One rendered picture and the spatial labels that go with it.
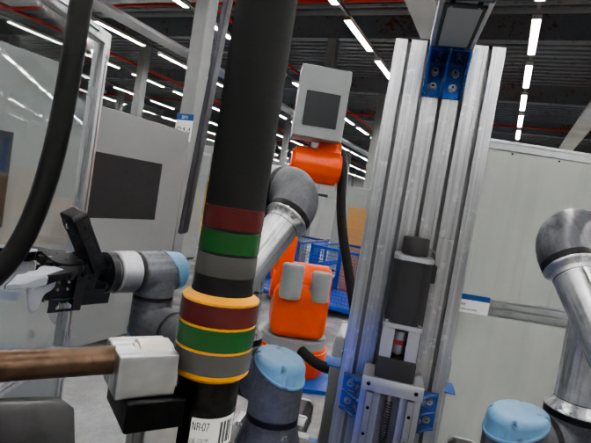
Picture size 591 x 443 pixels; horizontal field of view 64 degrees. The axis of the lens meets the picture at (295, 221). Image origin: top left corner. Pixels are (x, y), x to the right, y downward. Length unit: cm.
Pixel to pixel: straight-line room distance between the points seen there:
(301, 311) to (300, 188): 327
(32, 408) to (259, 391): 68
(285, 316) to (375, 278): 310
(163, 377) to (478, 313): 203
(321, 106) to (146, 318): 348
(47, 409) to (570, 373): 96
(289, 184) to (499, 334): 149
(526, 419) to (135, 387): 91
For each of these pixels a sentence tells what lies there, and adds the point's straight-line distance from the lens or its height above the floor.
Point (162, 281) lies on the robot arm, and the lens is 92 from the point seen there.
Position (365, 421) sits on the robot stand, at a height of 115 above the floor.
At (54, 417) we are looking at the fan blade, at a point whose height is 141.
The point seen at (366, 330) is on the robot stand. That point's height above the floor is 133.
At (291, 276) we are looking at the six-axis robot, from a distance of 408.
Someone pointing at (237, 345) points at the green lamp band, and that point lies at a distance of 26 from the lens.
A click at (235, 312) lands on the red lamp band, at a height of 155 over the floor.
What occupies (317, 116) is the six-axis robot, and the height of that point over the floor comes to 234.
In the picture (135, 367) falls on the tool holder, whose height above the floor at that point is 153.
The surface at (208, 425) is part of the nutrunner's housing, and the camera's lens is 28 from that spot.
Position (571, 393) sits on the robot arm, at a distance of 115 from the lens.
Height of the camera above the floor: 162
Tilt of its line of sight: 3 degrees down
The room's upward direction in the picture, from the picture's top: 9 degrees clockwise
